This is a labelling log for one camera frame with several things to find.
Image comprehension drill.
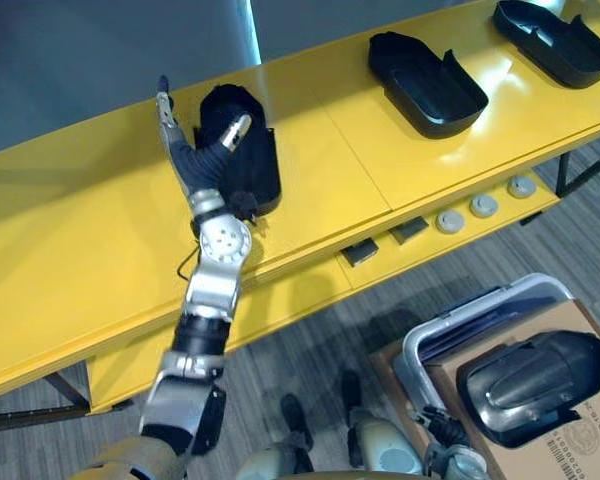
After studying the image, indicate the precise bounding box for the dark robot right foot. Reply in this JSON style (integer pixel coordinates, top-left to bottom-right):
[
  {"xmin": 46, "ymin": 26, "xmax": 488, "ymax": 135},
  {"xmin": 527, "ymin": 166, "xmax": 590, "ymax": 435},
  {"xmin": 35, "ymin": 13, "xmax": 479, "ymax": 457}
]
[{"xmin": 340, "ymin": 370, "xmax": 369, "ymax": 416}]

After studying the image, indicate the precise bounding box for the grey round part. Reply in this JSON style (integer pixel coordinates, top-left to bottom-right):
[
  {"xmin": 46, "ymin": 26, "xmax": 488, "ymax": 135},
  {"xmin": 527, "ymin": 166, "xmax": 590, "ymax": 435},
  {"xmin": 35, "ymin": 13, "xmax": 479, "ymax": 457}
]
[
  {"xmin": 469, "ymin": 194, "xmax": 499, "ymax": 219},
  {"xmin": 507, "ymin": 175, "xmax": 538, "ymax": 200},
  {"xmin": 435, "ymin": 209, "xmax": 466, "ymax": 234}
]

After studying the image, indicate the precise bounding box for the dark robot foot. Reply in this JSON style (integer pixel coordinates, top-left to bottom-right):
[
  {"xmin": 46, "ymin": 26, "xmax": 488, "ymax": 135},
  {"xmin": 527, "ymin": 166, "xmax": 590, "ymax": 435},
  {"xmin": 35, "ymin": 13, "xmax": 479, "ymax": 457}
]
[
  {"xmin": 340, "ymin": 370, "xmax": 369, "ymax": 416},
  {"xmin": 279, "ymin": 393, "xmax": 315, "ymax": 449}
]

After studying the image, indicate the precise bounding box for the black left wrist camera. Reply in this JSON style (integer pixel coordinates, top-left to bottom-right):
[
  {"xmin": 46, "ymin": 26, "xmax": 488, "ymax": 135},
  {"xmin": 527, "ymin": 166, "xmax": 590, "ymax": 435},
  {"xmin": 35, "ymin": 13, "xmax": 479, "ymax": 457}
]
[{"xmin": 229, "ymin": 189, "xmax": 259, "ymax": 222}]

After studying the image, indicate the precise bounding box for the silver robot right leg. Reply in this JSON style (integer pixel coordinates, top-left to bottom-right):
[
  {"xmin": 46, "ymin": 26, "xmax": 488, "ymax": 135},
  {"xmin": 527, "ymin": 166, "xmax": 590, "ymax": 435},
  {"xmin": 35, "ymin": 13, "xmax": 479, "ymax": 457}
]
[{"xmin": 347, "ymin": 407, "xmax": 425, "ymax": 476}]

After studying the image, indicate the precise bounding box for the dark grey block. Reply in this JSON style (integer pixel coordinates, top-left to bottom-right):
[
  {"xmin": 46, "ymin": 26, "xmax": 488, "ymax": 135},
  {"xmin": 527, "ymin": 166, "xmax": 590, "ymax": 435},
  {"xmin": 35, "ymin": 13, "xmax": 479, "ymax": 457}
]
[
  {"xmin": 341, "ymin": 240, "xmax": 380, "ymax": 266},
  {"xmin": 389, "ymin": 217, "xmax": 429, "ymax": 245}
]

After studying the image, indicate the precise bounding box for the grey plastic crate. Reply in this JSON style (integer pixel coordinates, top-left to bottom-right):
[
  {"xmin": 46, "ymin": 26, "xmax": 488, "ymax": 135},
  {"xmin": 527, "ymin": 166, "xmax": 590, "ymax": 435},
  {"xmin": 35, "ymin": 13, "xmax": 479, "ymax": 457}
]
[{"xmin": 393, "ymin": 272, "xmax": 577, "ymax": 417}]

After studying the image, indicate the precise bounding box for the brown cardboard box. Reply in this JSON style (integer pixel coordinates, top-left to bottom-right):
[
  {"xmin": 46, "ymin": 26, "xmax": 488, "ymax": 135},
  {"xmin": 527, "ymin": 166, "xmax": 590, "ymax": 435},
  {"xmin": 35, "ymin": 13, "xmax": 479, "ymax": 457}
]
[{"xmin": 369, "ymin": 298, "xmax": 600, "ymax": 480}]

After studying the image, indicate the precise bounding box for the silver robot left leg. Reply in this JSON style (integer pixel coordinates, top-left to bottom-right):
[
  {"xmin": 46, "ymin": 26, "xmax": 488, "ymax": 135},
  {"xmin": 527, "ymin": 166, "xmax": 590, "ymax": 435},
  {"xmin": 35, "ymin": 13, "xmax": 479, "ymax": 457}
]
[{"xmin": 234, "ymin": 432, "xmax": 315, "ymax": 480}]

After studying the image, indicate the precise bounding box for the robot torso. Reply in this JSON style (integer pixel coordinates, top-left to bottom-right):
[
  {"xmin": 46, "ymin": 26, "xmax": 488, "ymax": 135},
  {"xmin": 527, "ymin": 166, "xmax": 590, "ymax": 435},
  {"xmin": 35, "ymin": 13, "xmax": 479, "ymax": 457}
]
[{"xmin": 78, "ymin": 433, "xmax": 431, "ymax": 480}]

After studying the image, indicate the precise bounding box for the dark robot left foot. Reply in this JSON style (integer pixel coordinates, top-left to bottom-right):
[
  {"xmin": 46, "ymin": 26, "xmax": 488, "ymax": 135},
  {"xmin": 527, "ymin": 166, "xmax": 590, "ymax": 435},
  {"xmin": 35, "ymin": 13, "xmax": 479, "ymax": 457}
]
[{"xmin": 279, "ymin": 393, "xmax": 315, "ymax": 449}]

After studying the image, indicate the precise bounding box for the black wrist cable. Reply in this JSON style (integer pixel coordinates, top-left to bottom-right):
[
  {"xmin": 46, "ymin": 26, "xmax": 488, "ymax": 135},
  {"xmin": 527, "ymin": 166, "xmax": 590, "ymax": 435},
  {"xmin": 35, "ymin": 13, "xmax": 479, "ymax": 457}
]
[{"xmin": 176, "ymin": 248, "xmax": 202, "ymax": 282}]

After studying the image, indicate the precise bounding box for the silver robot leg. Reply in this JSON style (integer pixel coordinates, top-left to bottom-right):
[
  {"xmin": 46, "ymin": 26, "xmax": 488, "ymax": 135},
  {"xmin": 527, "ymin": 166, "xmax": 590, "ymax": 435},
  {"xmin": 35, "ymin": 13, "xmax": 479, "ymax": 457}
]
[
  {"xmin": 234, "ymin": 432, "xmax": 315, "ymax": 480},
  {"xmin": 347, "ymin": 407, "xmax": 425, "ymax": 476}
]

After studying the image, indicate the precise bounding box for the yellow metal shelf unit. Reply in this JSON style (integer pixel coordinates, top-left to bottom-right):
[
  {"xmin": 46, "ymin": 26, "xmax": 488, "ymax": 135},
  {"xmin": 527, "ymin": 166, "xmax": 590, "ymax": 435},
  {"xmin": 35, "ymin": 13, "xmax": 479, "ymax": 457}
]
[{"xmin": 0, "ymin": 0, "xmax": 600, "ymax": 416}]

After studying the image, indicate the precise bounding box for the black plastic housing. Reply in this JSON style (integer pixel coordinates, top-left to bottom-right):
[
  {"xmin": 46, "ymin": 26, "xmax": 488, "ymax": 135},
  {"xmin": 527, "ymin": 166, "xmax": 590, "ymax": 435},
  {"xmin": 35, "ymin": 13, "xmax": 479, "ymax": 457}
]
[
  {"xmin": 455, "ymin": 329, "xmax": 600, "ymax": 449},
  {"xmin": 368, "ymin": 30, "xmax": 491, "ymax": 141},
  {"xmin": 193, "ymin": 84, "xmax": 284, "ymax": 219},
  {"xmin": 492, "ymin": 0, "xmax": 600, "ymax": 91}
]

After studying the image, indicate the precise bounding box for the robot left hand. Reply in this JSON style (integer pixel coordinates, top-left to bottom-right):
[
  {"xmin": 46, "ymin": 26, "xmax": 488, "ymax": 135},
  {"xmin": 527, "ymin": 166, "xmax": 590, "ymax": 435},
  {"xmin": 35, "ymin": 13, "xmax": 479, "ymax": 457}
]
[{"xmin": 154, "ymin": 74, "xmax": 254, "ymax": 197}]

